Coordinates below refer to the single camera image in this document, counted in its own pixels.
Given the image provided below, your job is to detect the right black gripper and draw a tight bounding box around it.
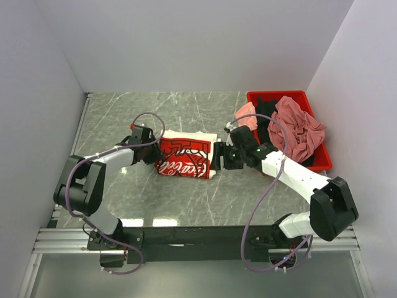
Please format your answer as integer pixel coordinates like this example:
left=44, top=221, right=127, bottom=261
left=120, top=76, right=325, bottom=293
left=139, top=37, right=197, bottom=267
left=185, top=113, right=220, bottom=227
left=209, top=142, right=246, bottom=170

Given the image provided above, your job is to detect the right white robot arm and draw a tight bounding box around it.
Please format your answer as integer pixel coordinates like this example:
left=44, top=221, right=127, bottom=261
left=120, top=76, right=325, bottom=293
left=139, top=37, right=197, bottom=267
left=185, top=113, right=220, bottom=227
left=210, top=124, right=359, bottom=248

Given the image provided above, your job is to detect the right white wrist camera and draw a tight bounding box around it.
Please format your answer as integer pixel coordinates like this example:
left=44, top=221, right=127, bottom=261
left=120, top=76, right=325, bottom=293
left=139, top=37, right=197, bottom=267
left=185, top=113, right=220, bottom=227
left=224, top=122, right=236, bottom=134

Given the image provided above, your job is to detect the white t shirt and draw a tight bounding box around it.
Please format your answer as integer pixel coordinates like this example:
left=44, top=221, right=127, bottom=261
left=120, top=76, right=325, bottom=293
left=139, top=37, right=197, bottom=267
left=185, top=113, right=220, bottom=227
left=155, top=130, right=218, bottom=179

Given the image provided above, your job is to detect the light pink t shirt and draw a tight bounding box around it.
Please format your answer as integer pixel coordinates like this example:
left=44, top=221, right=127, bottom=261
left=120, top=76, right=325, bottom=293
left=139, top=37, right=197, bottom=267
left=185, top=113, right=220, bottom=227
left=235, top=102, right=257, bottom=131

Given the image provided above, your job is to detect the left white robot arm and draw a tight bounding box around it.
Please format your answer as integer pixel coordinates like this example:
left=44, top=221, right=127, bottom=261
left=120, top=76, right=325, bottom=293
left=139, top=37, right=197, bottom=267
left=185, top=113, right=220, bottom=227
left=53, top=125, right=162, bottom=250

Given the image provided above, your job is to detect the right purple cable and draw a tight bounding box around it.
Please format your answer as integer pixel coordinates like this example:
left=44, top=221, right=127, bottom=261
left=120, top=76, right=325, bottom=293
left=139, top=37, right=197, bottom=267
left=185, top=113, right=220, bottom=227
left=225, top=114, right=313, bottom=273

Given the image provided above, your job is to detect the dusty pink t shirt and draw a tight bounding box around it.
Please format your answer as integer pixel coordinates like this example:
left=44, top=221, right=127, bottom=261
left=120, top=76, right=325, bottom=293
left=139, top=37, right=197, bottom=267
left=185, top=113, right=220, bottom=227
left=267, top=96, right=326, bottom=163

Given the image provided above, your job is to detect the black base beam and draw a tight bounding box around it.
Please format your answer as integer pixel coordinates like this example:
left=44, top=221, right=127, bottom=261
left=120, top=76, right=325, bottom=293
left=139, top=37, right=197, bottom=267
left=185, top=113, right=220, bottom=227
left=86, top=225, right=298, bottom=264

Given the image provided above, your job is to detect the black t shirt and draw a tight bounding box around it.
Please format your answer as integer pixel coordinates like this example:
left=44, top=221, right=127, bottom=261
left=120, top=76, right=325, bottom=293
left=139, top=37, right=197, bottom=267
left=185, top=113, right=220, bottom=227
left=256, top=96, right=314, bottom=166

